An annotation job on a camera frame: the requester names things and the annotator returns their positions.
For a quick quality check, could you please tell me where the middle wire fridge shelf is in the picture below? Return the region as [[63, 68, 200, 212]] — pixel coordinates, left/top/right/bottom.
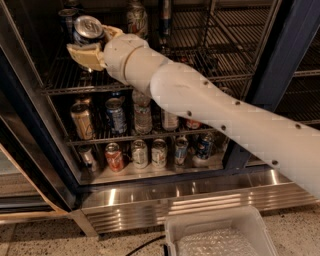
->
[[66, 93, 231, 147]]

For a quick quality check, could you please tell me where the wire fridge shelf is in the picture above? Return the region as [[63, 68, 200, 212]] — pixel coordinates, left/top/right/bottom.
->
[[42, 5, 270, 95], [66, 93, 231, 147]]

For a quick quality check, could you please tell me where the blue silver can bottom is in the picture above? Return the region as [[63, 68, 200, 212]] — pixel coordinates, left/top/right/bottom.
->
[[175, 136, 189, 166]]

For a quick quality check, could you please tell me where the blue pepsi can middle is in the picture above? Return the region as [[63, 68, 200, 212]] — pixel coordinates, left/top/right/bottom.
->
[[58, 9, 79, 43]]

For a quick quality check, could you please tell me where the red soda can bottom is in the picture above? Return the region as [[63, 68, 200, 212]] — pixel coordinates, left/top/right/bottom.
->
[[105, 143, 124, 172]]

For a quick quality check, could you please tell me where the silver can bottom left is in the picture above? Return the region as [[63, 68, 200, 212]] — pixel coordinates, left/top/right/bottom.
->
[[78, 145, 98, 172]]

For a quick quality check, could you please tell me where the green white soda can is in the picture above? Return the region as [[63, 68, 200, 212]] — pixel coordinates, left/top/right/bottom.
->
[[126, 0, 148, 40]]

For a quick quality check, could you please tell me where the black cable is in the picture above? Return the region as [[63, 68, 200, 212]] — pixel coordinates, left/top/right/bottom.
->
[[124, 234, 167, 256]]

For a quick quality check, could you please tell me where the blue pepsi can bottom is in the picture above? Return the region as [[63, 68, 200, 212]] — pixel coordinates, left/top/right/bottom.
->
[[196, 133, 213, 159]]

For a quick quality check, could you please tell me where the top wire fridge shelf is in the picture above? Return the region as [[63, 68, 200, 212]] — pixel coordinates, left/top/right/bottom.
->
[[42, 5, 270, 95]]

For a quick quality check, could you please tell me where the white green can bottom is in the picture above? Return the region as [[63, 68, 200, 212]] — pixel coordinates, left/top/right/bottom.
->
[[151, 139, 167, 168]]

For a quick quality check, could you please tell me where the stainless steel fridge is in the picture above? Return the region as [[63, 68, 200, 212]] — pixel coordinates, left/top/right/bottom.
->
[[0, 0, 320, 236]]

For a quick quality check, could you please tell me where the bubble wrap sheet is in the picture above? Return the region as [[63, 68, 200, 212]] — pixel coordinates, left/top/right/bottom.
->
[[177, 228, 258, 256]]

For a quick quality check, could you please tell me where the slim blue energy can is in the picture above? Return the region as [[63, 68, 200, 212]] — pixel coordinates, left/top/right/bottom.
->
[[158, 0, 173, 37]]

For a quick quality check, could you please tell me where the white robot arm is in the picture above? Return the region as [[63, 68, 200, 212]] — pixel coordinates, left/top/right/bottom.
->
[[67, 32, 320, 198]]

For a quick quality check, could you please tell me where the blue pepsi can middle shelf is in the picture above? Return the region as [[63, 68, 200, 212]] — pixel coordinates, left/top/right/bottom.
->
[[105, 98, 127, 135]]

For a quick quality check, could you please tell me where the blue pepsi can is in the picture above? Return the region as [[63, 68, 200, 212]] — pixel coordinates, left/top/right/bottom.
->
[[64, 0, 82, 9], [73, 15, 105, 46], [196, 133, 213, 159], [58, 9, 79, 43]]

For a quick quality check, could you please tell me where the silver green can bottom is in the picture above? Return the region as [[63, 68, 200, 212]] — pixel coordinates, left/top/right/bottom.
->
[[131, 139, 148, 169]]

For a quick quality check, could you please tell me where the gold soda can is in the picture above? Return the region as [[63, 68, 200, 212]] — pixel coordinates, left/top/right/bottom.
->
[[70, 103, 95, 140]]

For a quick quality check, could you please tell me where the blue pepsi can front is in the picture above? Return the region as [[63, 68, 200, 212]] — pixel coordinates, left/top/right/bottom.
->
[[73, 15, 105, 46]]

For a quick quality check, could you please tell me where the blue pepsi can back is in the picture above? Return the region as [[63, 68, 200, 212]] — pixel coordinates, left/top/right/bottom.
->
[[64, 0, 82, 9]]

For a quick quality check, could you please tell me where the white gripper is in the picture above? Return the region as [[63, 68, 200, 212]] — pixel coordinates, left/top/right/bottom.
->
[[67, 25, 149, 85]]

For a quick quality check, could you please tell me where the clear water bottle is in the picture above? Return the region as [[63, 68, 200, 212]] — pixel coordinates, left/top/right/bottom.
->
[[132, 89, 152, 134]]

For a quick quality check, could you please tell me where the white plastic bin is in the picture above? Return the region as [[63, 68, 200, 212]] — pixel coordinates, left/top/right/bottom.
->
[[165, 206, 278, 256]]

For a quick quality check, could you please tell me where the orange soda can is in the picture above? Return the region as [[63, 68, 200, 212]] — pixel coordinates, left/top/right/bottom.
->
[[186, 119, 201, 130]]

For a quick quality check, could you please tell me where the open fridge door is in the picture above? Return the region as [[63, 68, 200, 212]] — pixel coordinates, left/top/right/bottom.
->
[[0, 86, 73, 224]]

